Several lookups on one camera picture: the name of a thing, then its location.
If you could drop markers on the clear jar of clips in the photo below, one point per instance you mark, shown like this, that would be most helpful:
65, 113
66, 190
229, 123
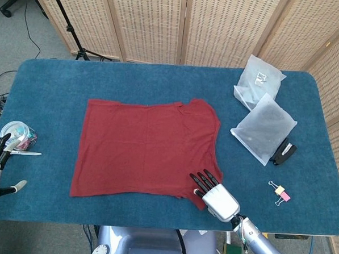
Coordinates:
21, 132

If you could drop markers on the white table leg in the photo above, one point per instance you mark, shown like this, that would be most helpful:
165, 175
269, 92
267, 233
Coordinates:
228, 237

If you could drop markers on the yellow binder clip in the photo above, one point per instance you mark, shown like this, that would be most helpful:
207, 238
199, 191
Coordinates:
279, 190

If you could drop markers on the blue-grey robot torso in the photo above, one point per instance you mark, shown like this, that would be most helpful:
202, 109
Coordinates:
140, 245

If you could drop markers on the red T-shirt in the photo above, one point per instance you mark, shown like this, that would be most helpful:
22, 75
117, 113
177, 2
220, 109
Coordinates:
145, 148

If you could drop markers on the small flat black box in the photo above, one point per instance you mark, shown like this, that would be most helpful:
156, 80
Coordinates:
291, 237

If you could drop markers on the pink binder clip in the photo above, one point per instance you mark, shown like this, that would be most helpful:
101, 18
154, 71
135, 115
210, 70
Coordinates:
285, 197

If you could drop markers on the frosted bag with printed label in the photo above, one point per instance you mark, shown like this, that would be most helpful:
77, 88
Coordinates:
257, 86

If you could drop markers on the blue table cover mat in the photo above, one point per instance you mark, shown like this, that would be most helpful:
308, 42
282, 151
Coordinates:
160, 81

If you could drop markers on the black stapler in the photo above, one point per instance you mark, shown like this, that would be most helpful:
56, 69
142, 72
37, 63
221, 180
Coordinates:
284, 153

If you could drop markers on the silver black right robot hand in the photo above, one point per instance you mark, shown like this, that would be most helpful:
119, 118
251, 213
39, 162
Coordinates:
221, 202

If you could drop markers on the black tripod stand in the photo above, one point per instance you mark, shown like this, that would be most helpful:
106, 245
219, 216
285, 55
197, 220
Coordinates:
73, 33

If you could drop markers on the plain frosted plastic bag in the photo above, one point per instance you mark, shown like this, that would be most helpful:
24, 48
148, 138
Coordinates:
263, 129

